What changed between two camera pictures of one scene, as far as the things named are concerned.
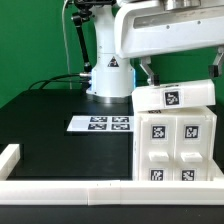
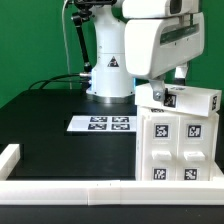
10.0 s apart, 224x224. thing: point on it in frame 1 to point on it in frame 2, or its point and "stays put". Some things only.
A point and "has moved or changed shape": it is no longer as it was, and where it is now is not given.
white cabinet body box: x=175 y=147 stays put
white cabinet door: x=193 y=148 stays put
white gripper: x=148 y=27 to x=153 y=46
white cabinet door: x=157 y=148 stays put
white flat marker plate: x=102 y=123 stays put
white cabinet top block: x=200 y=93 has moved or changed shape
